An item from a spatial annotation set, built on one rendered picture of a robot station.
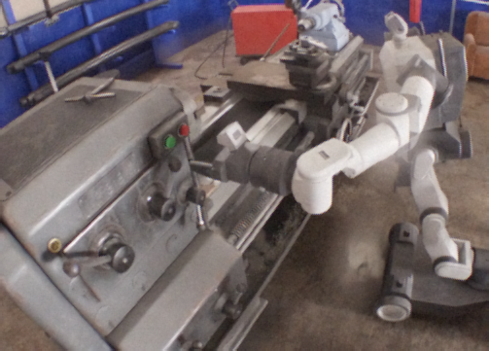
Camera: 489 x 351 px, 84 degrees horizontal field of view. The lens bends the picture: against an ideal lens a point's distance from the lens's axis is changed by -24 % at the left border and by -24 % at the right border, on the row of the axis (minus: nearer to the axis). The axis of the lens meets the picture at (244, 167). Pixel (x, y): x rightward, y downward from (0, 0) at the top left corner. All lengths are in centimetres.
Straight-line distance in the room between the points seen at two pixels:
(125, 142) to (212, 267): 50
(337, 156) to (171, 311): 66
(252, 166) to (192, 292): 52
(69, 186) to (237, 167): 36
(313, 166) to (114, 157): 43
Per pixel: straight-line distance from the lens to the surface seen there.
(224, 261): 113
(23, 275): 75
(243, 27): 454
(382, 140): 72
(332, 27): 264
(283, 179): 66
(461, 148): 138
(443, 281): 194
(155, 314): 103
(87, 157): 77
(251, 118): 193
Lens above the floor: 168
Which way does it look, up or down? 38 degrees down
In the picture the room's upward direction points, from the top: 8 degrees counter-clockwise
